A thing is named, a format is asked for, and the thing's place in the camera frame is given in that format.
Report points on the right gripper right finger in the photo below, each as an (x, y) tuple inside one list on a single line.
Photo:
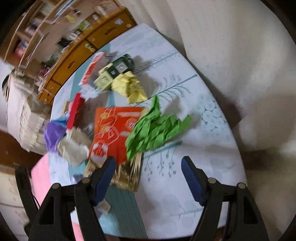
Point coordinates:
[(196, 180)]

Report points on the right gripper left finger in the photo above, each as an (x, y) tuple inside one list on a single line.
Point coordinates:
[(101, 179)]

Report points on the white tissue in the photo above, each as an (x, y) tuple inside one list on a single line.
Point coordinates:
[(74, 146)]

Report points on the orange red snack bag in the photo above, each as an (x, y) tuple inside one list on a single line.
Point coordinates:
[(112, 126)]

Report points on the purple plastic bag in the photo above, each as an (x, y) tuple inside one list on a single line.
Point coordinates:
[(53, 134)]

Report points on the green paper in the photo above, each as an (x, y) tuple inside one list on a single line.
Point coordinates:
[(153, 130)]

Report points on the blue face mask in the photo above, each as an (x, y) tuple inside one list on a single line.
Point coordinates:
[(62, 120)]

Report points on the red paper sheet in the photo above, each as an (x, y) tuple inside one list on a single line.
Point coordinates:
[(75, 112)]

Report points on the green cream small box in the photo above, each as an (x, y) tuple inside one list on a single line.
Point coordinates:
[(107, 74)]

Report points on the yellow paper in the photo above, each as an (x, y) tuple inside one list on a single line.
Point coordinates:
[(127, 85)]

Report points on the red white carton box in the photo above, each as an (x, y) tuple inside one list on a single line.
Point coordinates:
[(90, 69)]

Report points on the pink bed blanket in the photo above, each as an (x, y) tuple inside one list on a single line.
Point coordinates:
[(41, 182)]

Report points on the patterned tablecloth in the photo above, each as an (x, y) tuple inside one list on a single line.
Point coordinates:
[(163, 206)]

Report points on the wooden desk with drawers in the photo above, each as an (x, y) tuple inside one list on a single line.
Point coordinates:
[(84, 46)]

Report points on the white floral curtain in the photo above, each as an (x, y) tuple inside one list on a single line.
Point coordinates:
[(246, 57)]

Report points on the wooden bookshelf hutch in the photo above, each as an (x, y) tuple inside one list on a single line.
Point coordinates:
[(43, 32)]

